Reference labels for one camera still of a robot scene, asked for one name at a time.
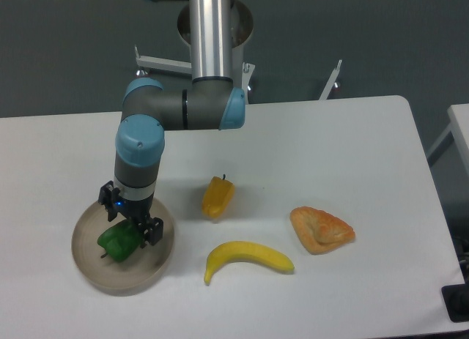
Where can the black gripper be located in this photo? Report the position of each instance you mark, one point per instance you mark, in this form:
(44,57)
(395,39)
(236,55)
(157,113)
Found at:
(150,228)

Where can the green toy pepper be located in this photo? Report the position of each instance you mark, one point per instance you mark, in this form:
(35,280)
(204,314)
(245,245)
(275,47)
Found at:
(120,240)

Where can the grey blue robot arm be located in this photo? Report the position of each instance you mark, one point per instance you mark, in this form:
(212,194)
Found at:
(213,102)

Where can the beige round plate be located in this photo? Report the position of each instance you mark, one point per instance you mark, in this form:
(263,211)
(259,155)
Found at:
(131,276)

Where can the yellow toy pepper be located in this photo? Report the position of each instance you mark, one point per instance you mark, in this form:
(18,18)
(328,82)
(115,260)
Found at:
(217,196)

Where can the yellow toy banana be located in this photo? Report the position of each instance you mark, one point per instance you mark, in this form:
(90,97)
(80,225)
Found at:
(244,251)

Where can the orange toy pastry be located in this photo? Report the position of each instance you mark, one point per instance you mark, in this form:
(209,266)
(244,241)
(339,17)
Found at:
(318,231)

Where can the black device at table edge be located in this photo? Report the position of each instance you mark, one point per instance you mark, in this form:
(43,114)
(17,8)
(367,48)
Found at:
(456,302)

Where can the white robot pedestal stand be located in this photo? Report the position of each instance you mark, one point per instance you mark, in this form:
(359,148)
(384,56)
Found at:
(241,30)

